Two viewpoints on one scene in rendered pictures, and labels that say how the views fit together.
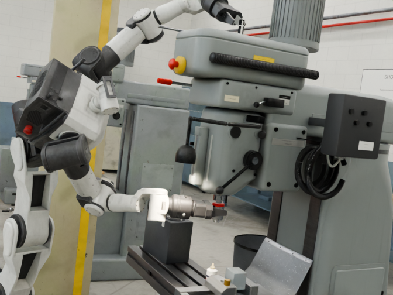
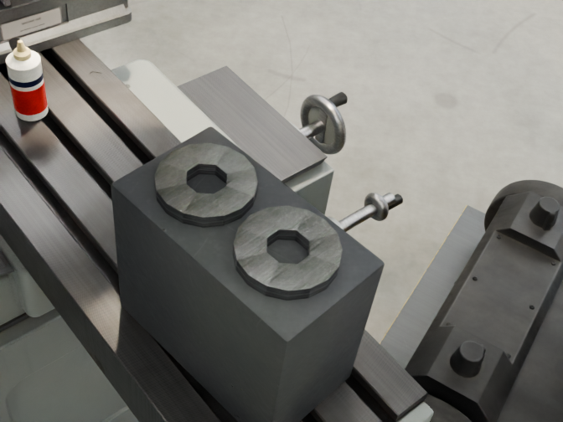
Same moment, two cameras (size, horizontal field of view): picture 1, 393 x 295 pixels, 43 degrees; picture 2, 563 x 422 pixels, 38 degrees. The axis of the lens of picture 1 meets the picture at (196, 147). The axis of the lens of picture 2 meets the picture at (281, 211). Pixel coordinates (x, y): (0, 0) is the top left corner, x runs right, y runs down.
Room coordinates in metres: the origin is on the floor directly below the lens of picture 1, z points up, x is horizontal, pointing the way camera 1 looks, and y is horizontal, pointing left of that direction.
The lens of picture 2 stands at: (2.71, -0.02, 1.64)
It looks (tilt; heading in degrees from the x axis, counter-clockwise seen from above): 48 degrees down; 163
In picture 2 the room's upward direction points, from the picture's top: 8 degrees clockwise
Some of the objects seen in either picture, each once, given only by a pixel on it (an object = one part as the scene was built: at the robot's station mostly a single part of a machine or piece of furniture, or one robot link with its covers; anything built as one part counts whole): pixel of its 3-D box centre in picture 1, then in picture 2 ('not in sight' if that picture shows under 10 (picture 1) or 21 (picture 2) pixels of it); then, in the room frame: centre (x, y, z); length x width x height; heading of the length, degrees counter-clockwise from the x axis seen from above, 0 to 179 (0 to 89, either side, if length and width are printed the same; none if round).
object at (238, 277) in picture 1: (235, 278); not in sight; (1.73, -0.19, 1.04); 0.06 x 0.05 x 0.06; 26
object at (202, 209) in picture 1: (194, 208); not in sight; (1.87, -0.02, 1.24); 0.13 x 0.12 x 0.10; 10
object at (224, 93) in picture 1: (241, 96); not in sight; (1.90, -0.15, 1.68); 0.34 x 0.24 x 0.10; 118
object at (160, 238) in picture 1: (167, 234); (239, 281); (2.26, 0.08, 1.02); 0.22 x 0.12 x 0.20; 35
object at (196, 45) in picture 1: (240, 61); not in sight; (1.89, -0.12, 1.81); 0.47 x 0.26 x 0.16; 118
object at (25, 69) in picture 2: (211, 276); (26, 77); (1.89, -0.12, 0.98); 0.04 x 0.04 x 0.11
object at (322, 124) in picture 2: not in sight; (307, 131); (1.64, 0.33, 0.62); 0.16 x 0.12 x 0.12; 118
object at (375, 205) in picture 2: not in sight; (360, 215); (1.75, 0.42, 0.50); 0.22 x 0.06 x 0.06; 118
